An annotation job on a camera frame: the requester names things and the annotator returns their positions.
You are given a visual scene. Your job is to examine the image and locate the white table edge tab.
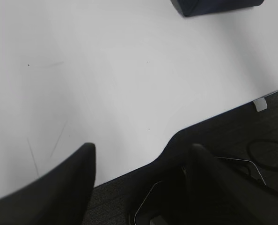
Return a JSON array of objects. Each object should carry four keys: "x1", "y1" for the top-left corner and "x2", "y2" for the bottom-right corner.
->
[{"x1": 253, "y1": 97, "x2": 268, "y2": 112}]

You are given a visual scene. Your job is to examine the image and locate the black base under table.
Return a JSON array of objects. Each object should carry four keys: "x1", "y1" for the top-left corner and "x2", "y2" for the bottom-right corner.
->
[{"x1": 128, "y1": 156, "x2": 267, "y2": 225}]

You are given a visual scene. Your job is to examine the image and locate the navy blue lunch bag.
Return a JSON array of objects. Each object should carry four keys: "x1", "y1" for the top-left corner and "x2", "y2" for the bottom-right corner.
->
[{"x1": 171, "y1": 0, "x2": 264, "y2": 17}]

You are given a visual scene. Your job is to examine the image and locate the black floor cable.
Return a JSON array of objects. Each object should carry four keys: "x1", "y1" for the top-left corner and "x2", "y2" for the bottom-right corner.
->
[{"x1": 247, "y1": 139, "x2": 278, "y2": 174}]

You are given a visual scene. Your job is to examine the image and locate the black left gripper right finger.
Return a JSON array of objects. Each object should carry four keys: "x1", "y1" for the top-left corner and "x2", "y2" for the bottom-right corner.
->
[{"x1": 185, "y1": 144, "x2": 278, "y2": 225}]

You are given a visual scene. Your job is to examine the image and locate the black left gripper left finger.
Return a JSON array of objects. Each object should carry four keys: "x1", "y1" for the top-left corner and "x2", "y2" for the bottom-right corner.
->
[{"x1": 0, "y1": 143, "x2": 96, "y2": 225}]

